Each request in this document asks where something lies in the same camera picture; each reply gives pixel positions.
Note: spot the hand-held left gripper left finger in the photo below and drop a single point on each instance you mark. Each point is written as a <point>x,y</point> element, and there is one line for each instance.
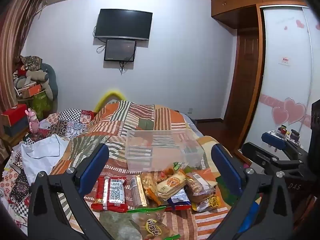
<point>96,165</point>

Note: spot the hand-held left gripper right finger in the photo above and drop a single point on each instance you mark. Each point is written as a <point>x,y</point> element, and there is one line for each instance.
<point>225,167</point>

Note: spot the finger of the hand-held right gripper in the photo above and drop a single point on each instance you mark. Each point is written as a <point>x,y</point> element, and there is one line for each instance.
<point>260,153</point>
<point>273,138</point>

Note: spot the red snack packet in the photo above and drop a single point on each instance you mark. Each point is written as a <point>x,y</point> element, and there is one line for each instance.
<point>110,195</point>

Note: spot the clear plastic storage box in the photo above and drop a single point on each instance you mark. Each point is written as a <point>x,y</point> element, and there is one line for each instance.
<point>140,160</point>

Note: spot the green label orange snack bag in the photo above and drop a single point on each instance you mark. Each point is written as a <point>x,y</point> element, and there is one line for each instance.
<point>175,166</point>

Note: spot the round cracker packet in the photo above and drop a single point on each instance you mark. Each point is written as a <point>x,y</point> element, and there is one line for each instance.
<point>171,183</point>

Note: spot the blue white snack packet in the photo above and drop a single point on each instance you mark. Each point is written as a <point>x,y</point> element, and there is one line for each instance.
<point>178,200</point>

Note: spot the red label jar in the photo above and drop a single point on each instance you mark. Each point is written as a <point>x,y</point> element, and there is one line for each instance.
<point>283,129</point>

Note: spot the dark jar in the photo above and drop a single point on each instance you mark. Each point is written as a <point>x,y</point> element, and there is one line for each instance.
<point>294,133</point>

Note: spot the gold white snack packet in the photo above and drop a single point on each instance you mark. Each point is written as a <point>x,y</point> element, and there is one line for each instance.
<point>210,203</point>

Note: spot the brown biscuit sleeve packet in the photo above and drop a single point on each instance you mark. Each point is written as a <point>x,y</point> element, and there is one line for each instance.
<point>139,192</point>

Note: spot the checkered patchwork quilt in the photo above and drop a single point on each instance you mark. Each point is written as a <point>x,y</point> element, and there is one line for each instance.
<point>72,120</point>

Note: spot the blue green plastic object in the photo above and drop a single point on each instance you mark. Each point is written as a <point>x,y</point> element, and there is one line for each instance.
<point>248,217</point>

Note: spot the white cloth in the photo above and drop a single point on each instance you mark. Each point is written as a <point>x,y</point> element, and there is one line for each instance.
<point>42,150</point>

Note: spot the clear bag of nuts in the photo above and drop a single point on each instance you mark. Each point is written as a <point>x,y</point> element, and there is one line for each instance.
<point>150,181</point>

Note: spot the white sliding wardrobe door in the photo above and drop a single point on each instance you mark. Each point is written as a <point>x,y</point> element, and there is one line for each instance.
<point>282,80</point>

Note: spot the pale grey bedsheet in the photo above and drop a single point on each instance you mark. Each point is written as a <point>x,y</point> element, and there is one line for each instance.
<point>185,117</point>

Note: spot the yellow hoop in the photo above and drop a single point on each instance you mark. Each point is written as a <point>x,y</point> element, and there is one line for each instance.
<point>111,93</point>

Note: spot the orange striped patchwork blanket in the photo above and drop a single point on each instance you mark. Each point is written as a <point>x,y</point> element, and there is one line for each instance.
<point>150,115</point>

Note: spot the pink plush toy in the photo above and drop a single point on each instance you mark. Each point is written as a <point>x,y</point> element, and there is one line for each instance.
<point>33,121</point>

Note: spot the green patterned box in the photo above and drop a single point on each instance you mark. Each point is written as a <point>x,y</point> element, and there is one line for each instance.
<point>41,103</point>

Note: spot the green edged clear snack bag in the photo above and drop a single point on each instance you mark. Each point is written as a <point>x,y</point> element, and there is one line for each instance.
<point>150,227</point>

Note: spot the wooden nightstand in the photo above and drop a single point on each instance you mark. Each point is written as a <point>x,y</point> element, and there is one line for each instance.
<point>15,141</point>

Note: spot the grey box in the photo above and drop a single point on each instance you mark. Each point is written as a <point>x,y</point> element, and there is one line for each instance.
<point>17,128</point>

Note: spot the red box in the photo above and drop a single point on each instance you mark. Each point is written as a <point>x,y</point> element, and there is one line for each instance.
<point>13,113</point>

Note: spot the grey plush toy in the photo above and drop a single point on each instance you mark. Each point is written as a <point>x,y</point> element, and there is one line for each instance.
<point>47,80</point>

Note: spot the orange shoebox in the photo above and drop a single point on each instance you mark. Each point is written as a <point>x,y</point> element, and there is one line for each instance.
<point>31,90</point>

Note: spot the small black monitor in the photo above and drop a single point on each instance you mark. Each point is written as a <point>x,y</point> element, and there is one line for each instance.
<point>120,50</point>

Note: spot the patterned dark cloth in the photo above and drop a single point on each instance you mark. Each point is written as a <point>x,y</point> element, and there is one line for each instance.
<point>31,62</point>

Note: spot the striped brown curtain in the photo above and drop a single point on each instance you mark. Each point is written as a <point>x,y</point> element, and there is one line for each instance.
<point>12,55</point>

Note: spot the wooden wardrobe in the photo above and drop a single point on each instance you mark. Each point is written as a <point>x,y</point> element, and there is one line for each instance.
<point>235,2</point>

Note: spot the white wall outlet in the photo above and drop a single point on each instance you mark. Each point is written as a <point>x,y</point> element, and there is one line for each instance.
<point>190,110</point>

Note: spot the black wall television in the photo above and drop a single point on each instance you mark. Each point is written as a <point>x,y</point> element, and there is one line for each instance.
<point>123,25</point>

